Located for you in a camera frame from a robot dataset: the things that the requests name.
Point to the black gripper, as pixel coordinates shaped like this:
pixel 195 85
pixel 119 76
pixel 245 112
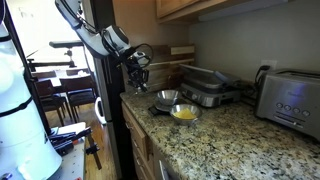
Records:
pixel 136 70

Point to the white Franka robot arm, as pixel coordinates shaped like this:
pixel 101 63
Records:
pixel 93 41

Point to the empty silver bowl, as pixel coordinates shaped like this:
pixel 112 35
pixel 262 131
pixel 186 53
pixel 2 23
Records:
pixel 168 96

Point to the silver bowl holding yellow grains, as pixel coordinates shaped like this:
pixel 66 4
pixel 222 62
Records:
pixel 185 121

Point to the wooden cutting board light inlays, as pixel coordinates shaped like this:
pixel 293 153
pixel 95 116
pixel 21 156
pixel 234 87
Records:
pixel 160 75

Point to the black digital kitchen scale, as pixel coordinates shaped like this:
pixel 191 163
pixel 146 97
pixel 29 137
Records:
pixel 155 110

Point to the dark refrigerator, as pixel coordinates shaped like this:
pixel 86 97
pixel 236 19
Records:
pixel 113 110

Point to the wooden lower drawer cabinet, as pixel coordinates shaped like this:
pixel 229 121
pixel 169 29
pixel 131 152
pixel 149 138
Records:
pixel 136 133

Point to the white round floor object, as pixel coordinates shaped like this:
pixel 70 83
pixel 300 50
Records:
pixel 98 113

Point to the dark dining chair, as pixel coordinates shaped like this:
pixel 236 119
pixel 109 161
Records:
pixel 80 93
pixel 50 96

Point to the stainless steel panini grill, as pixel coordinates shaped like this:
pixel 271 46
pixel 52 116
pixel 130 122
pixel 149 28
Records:
pixel 210 88

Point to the black clamp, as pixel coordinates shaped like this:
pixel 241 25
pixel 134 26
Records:
pixel 94 150

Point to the dining table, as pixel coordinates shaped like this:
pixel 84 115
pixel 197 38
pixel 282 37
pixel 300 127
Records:
pixel 60 75

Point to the wooden upper cabinet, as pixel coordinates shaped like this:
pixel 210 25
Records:
pixel 180 8

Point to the stainless steel dishwasher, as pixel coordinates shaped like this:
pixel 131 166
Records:
pixel 165 168

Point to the black tools on cart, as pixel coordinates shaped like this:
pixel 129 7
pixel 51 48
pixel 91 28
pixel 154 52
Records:
pixel 66 141

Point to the white robot cart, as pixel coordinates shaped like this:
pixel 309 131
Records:
pixel 71 163

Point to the stainless steel toaster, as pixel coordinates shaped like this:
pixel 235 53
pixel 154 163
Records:
pixel 293 100

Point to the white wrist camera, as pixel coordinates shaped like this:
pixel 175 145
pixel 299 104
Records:
pixel 140 57

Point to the black camera stand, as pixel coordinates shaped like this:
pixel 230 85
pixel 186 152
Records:
pixel 66 45

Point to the white wall outlet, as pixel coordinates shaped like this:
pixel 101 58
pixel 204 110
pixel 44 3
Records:
pixel 271 63

